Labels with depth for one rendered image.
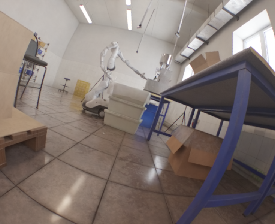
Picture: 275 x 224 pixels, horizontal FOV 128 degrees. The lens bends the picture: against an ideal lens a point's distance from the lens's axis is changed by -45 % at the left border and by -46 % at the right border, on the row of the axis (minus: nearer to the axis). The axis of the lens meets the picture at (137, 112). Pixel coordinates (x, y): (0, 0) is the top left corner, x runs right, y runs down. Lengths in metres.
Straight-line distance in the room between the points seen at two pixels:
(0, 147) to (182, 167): 1.16
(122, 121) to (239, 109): 1.66
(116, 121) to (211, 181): 1.66
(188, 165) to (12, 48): 1.41
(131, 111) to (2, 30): 1.75
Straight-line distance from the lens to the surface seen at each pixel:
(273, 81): 0.65
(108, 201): 0.60
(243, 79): 0.49
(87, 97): 2.57
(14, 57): 0.78
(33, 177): 0.64
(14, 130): 0.70
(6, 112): 0.82
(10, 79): 0.78
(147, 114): 3.06
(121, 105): 1.88
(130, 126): 1.86
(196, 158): 0.99
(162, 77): 2.55
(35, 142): 0.80
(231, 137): 0.44
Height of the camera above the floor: 0.43
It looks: 2 degrees down
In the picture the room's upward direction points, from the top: 18 degrees clockwise
